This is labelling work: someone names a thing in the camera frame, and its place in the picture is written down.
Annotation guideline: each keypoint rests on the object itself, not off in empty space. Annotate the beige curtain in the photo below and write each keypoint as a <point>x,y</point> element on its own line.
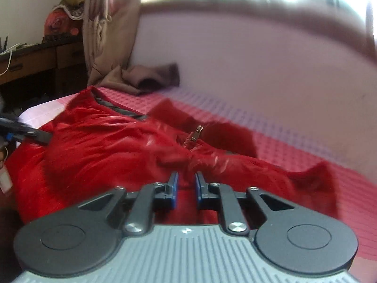
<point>115,26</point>

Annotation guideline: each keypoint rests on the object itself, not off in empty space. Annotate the red bag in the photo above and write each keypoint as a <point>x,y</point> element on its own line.
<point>60,20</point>

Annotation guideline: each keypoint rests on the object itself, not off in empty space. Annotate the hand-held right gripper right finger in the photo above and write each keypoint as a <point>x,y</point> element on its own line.
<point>199,189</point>

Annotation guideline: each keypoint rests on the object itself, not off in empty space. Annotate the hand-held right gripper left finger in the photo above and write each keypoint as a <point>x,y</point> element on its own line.
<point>175,189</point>

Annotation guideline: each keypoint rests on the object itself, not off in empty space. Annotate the dark wooden desk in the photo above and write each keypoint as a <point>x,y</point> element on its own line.
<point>38,59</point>

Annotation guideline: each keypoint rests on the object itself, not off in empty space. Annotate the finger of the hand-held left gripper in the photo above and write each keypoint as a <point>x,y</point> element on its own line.
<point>32,132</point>

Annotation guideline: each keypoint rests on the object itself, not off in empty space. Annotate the red puffy jacket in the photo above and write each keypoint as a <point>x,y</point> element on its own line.
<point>294,141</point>

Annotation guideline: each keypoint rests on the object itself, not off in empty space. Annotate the brown cloth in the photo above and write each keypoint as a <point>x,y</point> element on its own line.
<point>153,75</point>

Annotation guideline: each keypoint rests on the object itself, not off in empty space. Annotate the red puffer jacket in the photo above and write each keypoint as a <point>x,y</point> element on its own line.
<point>112,144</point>

